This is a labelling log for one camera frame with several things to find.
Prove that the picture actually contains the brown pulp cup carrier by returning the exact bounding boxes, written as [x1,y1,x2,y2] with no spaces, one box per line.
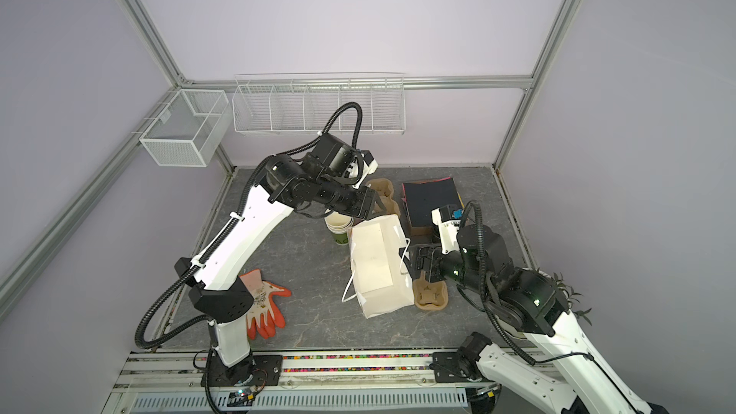
[412,272,449,312]
[367,178,401,218]

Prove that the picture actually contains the red white garden glove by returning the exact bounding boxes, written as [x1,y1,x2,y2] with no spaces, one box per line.
[240,269,292,340]

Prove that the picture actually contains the green paper cup stack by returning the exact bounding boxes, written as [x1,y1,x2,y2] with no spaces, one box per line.
[324,212,354,245]

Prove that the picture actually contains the white mesh box basket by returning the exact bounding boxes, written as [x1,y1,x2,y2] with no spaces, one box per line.
[140,89,232,168]

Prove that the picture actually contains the white wire shelf basket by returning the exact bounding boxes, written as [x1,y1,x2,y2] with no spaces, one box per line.
[232,72,406,135]

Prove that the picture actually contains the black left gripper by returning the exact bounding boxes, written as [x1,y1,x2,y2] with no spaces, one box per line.
[316,175,388,222]

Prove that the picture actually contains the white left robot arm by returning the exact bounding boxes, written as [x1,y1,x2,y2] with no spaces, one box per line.
[134,102,386,385]

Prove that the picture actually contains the potted green plant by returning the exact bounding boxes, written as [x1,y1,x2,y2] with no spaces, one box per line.
[544,272,592,326]

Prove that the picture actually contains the cartoon animal paper bag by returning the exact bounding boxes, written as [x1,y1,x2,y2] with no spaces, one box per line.
[346,215,414,319]

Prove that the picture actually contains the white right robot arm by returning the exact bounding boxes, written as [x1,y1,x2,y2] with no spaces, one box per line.
[408,201,666,413]

